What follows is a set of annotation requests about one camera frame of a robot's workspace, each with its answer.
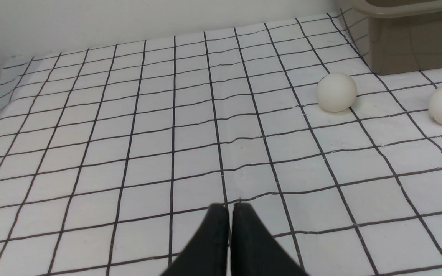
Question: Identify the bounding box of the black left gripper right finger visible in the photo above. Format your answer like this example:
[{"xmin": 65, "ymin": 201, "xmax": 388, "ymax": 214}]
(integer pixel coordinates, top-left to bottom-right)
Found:
[{"xmin": 231, "ymin": 202, "xmax": 307, "ymax": 276}]

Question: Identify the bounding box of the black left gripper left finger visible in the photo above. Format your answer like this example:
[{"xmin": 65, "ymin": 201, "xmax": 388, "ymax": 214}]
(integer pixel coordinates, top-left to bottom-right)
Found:
[{"xmin": 162, "ymin": 203, "xmax": 229, "ymax": 276}]

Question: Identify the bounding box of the white checkered tablecloth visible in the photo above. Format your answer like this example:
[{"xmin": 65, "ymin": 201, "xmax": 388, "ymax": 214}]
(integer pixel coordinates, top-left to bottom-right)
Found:
[{"xmin": 0, "ymin": 13, "xmax": 442, "ymax": 276}]

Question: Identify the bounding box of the olive plastic bin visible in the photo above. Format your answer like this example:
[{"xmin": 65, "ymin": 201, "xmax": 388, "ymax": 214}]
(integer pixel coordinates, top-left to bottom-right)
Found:
[{"xmin": 337, "ymin": 0, "xmax": 442, "ymax": 75}]

